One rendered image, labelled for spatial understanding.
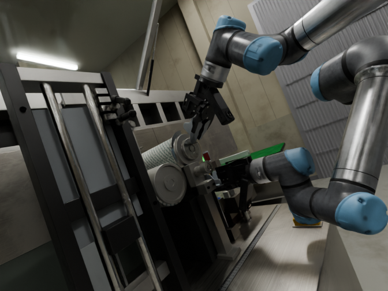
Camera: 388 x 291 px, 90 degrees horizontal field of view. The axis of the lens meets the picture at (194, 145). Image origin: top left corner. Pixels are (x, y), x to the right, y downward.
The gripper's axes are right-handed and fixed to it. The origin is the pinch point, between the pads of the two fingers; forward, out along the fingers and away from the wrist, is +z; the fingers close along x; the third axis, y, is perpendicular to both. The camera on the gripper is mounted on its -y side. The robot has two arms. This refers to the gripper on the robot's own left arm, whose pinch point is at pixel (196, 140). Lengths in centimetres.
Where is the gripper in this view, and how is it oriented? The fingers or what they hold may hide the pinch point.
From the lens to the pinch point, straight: 64.4
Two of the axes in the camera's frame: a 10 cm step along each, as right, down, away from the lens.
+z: -3.0, 8.3, 4.8
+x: -6.2, 2.1, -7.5
